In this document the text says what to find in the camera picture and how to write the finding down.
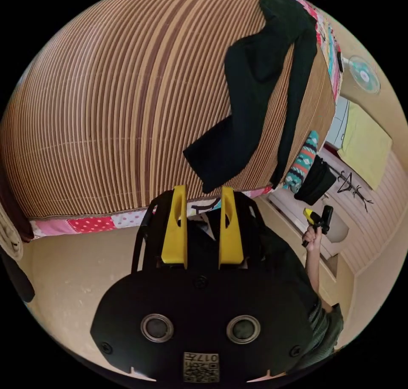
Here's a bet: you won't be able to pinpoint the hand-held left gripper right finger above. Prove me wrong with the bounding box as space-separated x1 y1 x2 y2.
219 186 244 266

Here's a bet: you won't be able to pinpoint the yellow cloth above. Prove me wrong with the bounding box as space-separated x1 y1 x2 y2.
337 101 394 191

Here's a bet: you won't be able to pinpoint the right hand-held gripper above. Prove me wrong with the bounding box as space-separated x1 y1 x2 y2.
301 207 324 248

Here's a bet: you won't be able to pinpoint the black pants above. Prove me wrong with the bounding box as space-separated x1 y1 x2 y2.
183 0 319 194

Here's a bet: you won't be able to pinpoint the pile of clothes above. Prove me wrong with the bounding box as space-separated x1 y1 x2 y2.
0 167 36 304

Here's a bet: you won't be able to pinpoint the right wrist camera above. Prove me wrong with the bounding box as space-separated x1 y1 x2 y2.
320 205 334 236

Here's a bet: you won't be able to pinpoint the bed with woven mat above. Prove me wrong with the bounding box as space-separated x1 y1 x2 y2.
0 0 343 240

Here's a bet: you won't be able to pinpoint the person's right forearm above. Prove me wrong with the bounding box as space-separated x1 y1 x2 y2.
304 248 322 301

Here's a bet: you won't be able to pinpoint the black coat hanger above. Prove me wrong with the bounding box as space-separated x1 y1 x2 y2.
331 169 374 213

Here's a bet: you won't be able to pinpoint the black bag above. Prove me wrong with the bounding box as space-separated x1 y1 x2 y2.
293 155 338 207

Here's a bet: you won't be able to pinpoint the person's right hand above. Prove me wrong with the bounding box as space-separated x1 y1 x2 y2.
302 225 323 253

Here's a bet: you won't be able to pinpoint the person's body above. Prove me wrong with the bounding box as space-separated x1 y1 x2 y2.
186 212 346 374

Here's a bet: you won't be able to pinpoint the teal electric fan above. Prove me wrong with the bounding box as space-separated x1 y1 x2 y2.
345 54 382 96

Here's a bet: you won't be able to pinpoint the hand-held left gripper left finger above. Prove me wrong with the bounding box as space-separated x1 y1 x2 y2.
161 185 188 266

